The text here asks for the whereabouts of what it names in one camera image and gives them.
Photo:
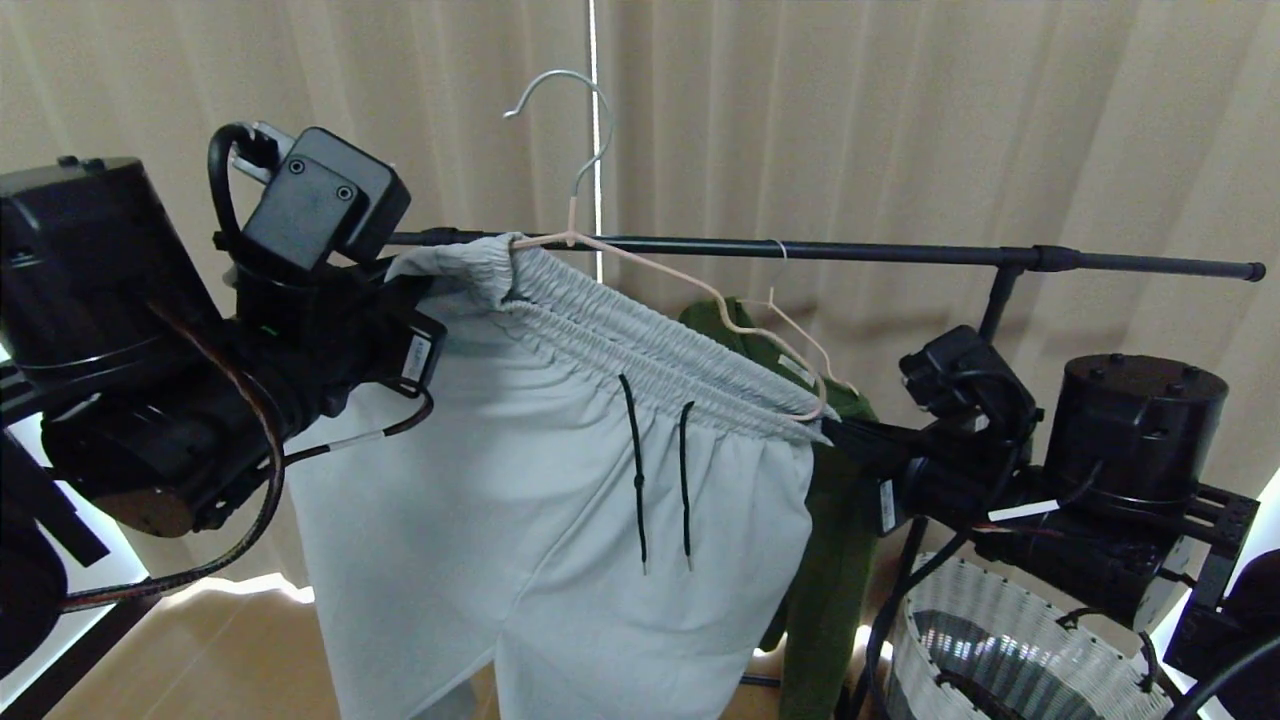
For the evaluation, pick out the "black clothes rack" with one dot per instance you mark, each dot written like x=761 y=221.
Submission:
x=900 y=252

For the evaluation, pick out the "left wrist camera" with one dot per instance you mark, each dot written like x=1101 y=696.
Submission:
x=320 y=200

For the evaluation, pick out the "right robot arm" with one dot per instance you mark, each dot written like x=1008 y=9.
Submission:
x=1140 y=420

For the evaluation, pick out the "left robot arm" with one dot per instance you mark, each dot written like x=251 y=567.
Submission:
x=90 y=250

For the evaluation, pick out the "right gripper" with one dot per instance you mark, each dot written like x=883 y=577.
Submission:
x=950 y=495

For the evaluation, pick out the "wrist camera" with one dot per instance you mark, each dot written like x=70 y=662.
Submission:
x=320 y=200
x=960 y=370

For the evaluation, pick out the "pink clothes hanger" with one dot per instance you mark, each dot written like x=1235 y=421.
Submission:
x=771 y=300
x=572 y=215

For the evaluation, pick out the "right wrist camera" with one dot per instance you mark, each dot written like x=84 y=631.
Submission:
x=960 y=370

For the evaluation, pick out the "beige curtain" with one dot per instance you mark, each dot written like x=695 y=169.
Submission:
x=900 y=100

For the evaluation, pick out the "pale grey shorts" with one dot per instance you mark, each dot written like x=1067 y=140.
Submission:
x=500 y=520

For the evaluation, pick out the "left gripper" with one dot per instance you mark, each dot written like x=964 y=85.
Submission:
x=180 y=450

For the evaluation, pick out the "green long-sleeved shirt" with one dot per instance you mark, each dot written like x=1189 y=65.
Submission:
x=835 y=560

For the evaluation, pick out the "white laundry basket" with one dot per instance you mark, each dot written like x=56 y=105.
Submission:
x=1000 y=640

